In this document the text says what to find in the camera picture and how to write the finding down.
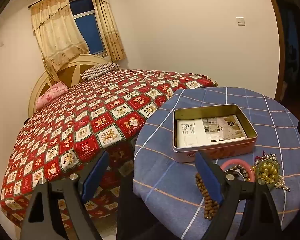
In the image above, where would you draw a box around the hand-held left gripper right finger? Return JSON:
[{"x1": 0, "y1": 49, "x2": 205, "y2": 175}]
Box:
[{"x1": 194, "y1": 151, "x2": 283, "y2": 240}]

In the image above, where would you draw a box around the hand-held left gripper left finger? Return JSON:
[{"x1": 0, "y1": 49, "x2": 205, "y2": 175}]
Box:
[{"x1": 20, "y1": 151, "x2": 110, "y2": 240}]

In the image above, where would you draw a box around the pink metal tin box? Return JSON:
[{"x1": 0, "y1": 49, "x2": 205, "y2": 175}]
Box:
[{"x1": 172, "y1": 104, "x2": 258, "y2": 164}]

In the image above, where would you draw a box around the pink bangle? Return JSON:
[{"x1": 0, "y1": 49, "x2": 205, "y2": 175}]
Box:
[{"x1": 219, "y1": 159, "x2": 255, "y2": 183}]

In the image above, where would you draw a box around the brown wooden bead necklace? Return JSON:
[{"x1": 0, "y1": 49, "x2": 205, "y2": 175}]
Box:
[{"x1": 195, "y1": 172, "x2": 220, "y2": 220}]

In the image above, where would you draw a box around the grey bead bracelet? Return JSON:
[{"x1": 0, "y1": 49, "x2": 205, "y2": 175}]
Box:
[{"x1": 230, "y1": 164, "x2": 253, "y2": 180}]

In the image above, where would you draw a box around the blue checked tablecloth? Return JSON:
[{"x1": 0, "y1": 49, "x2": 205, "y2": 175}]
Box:
[{"x1": 133, "y1": 87, "x2": 300, "y2": 240}]

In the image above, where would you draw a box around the printed paper leaflet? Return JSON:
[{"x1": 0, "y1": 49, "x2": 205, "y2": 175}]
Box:
[{"x1": 176, "y1": 115, "x2": 248, "y2": 147}]

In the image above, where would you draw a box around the bed with red patterned quilt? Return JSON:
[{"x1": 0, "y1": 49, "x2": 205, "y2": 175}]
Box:
[{"x1": 0, "y1": 69, "x2": 218, "y2": 228}]

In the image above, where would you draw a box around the pink pillow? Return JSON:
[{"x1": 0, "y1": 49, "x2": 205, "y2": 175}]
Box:
[{"x1": 35, "y1": 82, "x2": 68, "y2": 110}]

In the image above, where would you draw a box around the striped pillow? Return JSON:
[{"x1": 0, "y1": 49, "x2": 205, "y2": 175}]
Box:
[{"x1": 80, "y1": 63, "x2": 121, "y2": 81}]

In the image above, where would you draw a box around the cream wooden headboard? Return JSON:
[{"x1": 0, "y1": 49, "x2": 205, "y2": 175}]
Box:
[{"x1": 28, "y1": 54, "x2": 110, "y2": 117}]

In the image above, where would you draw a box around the wide cream curtain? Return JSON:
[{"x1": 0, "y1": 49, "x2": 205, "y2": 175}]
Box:
[{"x1": 30, "y1": 0, "x2": 90, "y2": 83}]

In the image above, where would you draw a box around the narrow cream curtain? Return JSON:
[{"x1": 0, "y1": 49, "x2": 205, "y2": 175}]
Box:
[{"x1": 90, "y1": 0, "x2": 127, "y2": 61}]

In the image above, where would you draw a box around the window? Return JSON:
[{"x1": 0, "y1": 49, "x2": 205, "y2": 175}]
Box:
[{"x1": 69, "y1": 0, "x2": 108, "y2": 57}]

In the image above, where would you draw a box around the white pearl necklace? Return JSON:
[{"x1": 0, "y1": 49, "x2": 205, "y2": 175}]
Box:
[{"x1": 259, "y1": 153, "x2": 290, "y2": 192}]

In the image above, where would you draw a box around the brown door frame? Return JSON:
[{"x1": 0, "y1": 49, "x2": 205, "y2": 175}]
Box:
[{"x1": 262, "y1": 0, "x2": 287, "y2": 100}]

